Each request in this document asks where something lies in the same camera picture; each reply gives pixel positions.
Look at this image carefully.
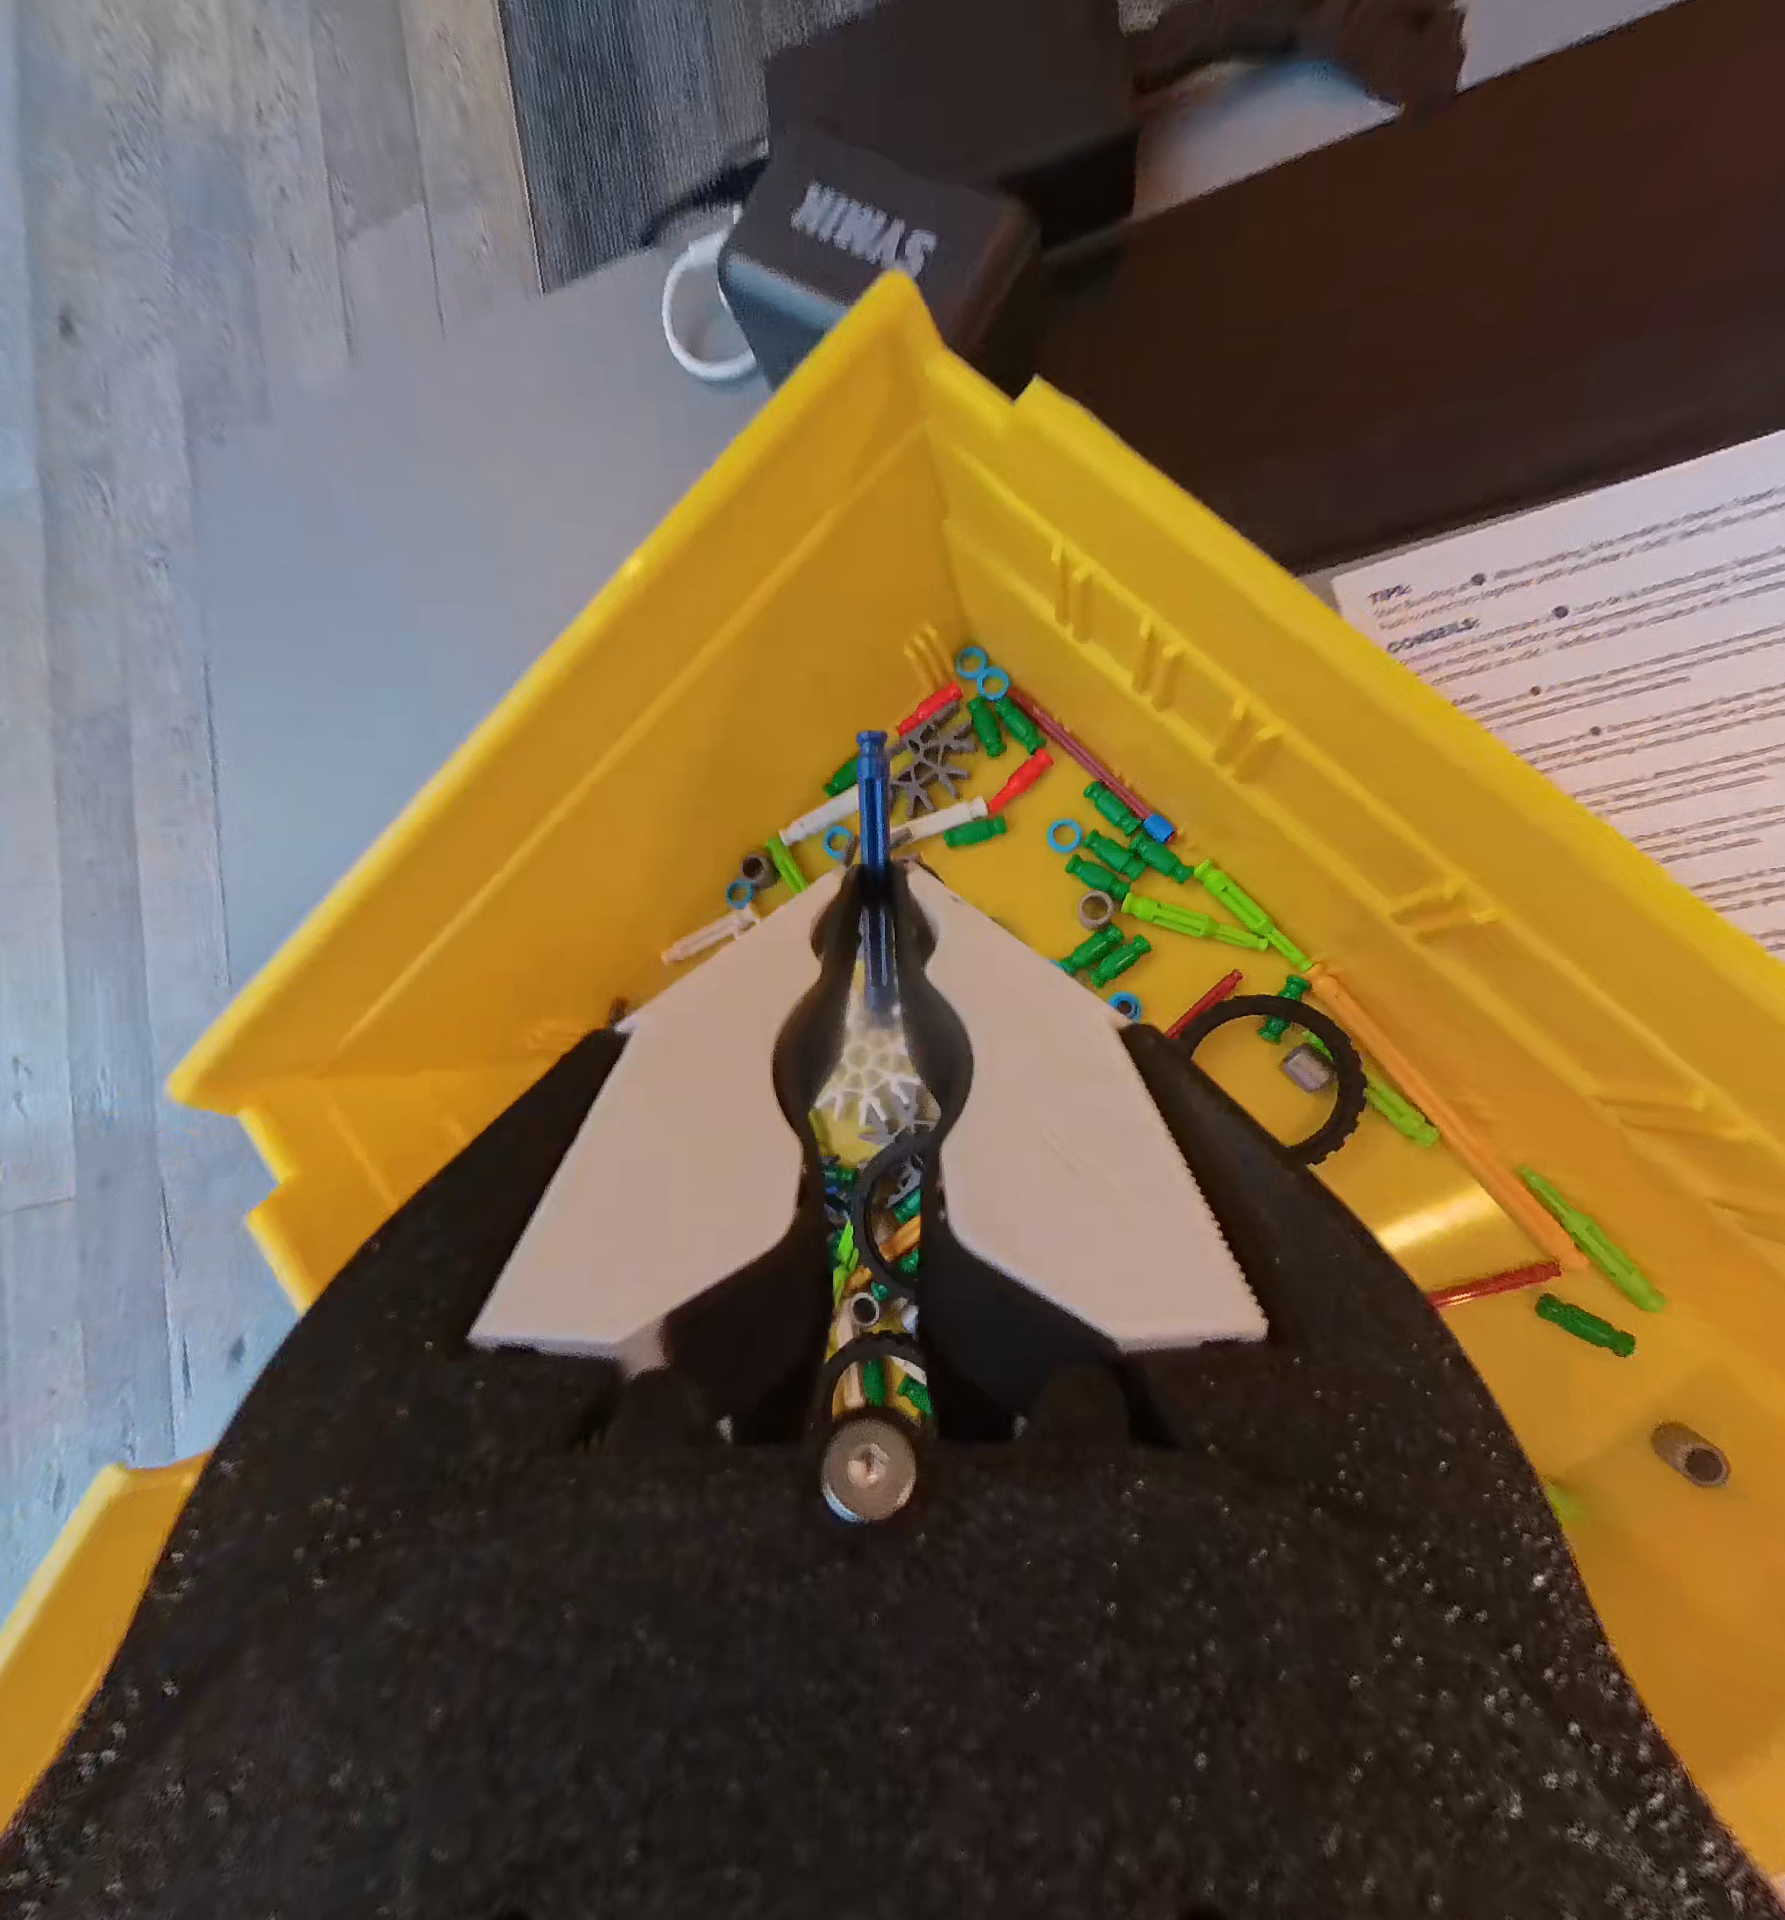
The white cable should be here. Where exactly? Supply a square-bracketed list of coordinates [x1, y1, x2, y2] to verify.
[662, 243, 762, 384]

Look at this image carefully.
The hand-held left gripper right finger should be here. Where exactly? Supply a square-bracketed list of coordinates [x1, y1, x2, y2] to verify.
[892, 865, 1273, 1426]

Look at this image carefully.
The pile of colourful construction pieces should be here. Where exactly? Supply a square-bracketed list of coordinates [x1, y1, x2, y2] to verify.
[662, 636, 1734, 1488]

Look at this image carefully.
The large fold-out instruction sheet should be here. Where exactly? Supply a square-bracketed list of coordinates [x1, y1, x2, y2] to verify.
[1330, 406, 1785, 1008]

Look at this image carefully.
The black power adapter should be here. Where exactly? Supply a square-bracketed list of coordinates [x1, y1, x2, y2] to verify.
[717, 120, 1045, 384]

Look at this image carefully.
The black power brick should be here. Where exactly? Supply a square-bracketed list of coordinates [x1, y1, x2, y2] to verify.
[773, 0, 1136, 187]

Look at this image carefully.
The grey desk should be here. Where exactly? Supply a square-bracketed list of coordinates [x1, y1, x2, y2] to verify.
[188, 243, 926, 1440]

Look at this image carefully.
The yellow plastic parts bin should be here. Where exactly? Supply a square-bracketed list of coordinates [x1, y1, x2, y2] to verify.
[0, 1456, 211, 1869]
[170, 271, 1785, 1878]

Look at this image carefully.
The short blue plastic rod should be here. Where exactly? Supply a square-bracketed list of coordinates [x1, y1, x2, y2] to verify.
[846, 730, 898, 880]

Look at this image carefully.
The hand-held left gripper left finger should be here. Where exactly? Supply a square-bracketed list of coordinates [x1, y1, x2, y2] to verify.
[465, 865, 891, 1426]

